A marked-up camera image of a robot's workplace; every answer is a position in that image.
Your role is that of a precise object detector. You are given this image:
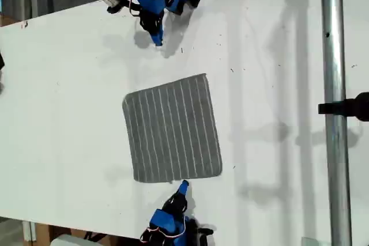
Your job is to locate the grey white-striped towel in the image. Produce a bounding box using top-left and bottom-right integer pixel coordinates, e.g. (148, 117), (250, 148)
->
(122, 73), (223, 184)

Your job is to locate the white plastic object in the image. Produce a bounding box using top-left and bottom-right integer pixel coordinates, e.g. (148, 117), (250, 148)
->
(51, 233), (101, 246)

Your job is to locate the brown cardboard box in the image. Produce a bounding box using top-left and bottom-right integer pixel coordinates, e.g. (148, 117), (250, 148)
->
(34, 222), (136, 246)
(0, 13), (21, 28)

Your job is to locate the grey metal table leg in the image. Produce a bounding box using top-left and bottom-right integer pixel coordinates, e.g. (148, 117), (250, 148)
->
(22, 220), (37, 243)

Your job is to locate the black clamp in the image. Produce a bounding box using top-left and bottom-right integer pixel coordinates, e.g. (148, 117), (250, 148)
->
(318, 92), (369, 122)

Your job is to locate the black camera stalk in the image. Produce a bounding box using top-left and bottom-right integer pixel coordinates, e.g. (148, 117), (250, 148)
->
(107, 0), (142, 14)

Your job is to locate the steel post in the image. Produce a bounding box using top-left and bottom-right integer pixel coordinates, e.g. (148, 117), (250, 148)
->
(319, 0), (353, 246)

